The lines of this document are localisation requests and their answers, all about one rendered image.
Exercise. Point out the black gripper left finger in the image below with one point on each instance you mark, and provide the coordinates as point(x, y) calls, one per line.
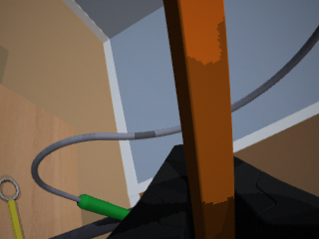
point(164, 211)

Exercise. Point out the grey loop with yellow handle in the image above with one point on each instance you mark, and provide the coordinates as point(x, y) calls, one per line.
point(12, 209)

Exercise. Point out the orange rectangular handle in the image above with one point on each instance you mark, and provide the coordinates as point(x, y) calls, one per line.
point(196, 33)

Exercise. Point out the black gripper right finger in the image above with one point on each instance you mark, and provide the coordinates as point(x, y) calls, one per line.
point(267, 208)

